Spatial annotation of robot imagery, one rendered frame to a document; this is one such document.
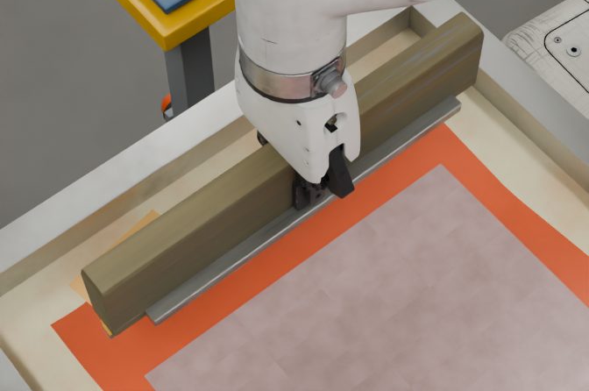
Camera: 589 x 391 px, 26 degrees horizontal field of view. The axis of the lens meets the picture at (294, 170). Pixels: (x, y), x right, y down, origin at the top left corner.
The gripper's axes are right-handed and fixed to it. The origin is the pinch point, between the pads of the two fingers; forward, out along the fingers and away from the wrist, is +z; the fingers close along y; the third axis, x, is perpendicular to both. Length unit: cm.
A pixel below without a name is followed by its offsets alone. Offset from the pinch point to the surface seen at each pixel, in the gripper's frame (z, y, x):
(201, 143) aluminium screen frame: 10.5, 12.8, 0.9
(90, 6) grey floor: 109, 108, -33
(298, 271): 13.9, -1.7, 1.2
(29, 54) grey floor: 109, 106, -17
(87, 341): 13.6, 4.4, 19.6
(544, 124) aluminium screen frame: 10.7, -5.4, -25.0
